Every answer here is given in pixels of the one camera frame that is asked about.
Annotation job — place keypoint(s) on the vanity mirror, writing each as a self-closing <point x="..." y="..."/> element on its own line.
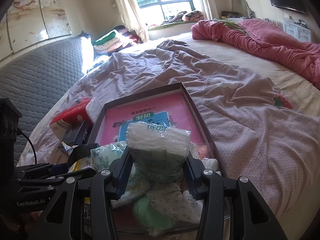
<point x="241" y="6"/>

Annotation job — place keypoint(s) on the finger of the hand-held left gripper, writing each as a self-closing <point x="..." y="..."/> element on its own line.
<point x="40" y="170"/>
<point x="50" y="182"/>

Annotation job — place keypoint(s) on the grey quilted headboard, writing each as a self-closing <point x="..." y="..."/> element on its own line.
<point x="45" y="80"/>

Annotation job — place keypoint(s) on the dark shallow box tray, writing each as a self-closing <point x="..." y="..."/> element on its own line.
<point x="200" y="120"/>

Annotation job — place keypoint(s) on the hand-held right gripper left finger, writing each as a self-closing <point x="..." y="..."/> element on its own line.
<point x="117" y="177"/>

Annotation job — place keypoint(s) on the patterned cushion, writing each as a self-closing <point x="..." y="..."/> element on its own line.
<point x="193" y="15"/>

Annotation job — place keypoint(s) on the cream bed sheet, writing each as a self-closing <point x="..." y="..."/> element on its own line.
<point x="225" y="50"/>

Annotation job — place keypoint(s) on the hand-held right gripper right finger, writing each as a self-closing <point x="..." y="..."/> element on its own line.
<point x="197" y="180"/>

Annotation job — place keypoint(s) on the mint green cloth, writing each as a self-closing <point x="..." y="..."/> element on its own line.
<point x="150" y="217"/>

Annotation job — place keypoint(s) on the white drawer cabinet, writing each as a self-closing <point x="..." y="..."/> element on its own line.
<point x="297" y="31"/>

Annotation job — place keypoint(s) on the pink book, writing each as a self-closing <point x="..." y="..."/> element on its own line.
<point x="175" y="110"/>

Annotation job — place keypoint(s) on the red and white tissue box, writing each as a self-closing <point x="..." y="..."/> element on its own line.
<point x="72" y="115"/>

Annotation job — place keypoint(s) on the pink quilt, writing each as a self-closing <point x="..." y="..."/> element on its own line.
<point x="262" y="37"/>

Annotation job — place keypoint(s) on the cream curtain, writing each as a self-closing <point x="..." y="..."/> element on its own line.
<point x="127" y="12"/>
<point x="207" y="0"/>

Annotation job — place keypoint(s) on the dark blanket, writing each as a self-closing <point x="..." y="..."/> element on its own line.
<point x="175" y="17"/>

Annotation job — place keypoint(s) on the wall painting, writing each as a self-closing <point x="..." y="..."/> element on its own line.
<point x="50" y="17"/>

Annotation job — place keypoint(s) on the white floral scrunchie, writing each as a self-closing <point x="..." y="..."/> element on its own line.
<point x="172" y="200"/>

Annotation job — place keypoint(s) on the stack of folded blankets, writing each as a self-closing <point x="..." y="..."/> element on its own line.
<point x="110" y="42"/>

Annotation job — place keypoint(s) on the dark blue box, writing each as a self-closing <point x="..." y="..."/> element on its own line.
<point x="77" y="133"/>

